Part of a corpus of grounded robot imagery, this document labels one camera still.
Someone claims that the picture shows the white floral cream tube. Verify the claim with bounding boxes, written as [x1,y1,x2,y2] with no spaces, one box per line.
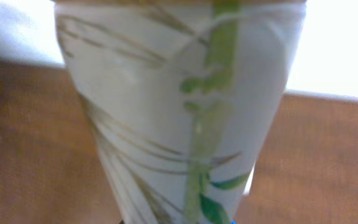
[54,1,306,224]

